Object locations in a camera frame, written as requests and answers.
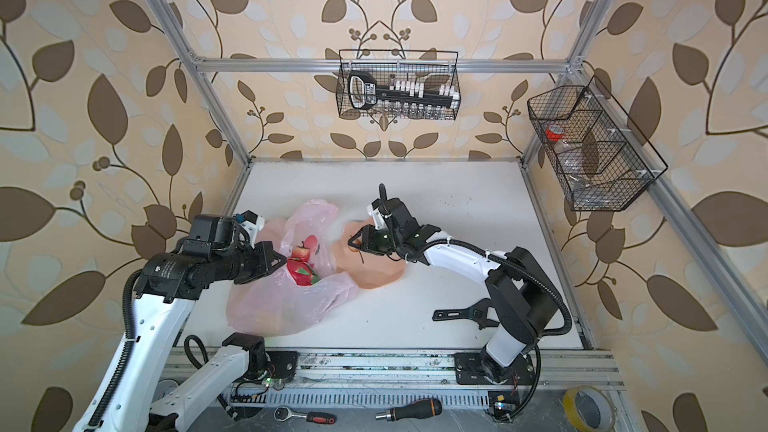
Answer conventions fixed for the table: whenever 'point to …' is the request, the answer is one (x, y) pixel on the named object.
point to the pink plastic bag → (277, 305)
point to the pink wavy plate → (371, 271)
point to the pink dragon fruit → (302, 272)
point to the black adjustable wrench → (477, 313)
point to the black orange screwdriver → (419, 409)
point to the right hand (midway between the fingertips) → (353, 246)
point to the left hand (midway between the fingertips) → (288, 258)
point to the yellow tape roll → (574, 421)
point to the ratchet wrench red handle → (283, 413)
